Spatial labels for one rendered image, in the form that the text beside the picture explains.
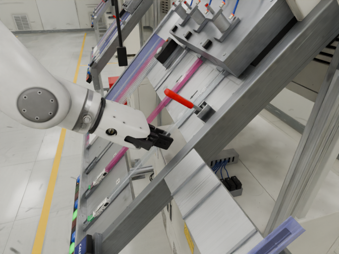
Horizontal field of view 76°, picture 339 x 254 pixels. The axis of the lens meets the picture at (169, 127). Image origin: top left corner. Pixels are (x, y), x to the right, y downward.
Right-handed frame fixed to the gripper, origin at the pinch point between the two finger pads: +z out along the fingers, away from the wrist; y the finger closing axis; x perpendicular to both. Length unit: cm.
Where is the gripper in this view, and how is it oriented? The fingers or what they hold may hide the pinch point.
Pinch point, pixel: (161, 138)
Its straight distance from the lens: 49.8
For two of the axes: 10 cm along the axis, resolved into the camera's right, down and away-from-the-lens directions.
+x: -5.1, 8.0, 3.2
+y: -2.8, -5.1, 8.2
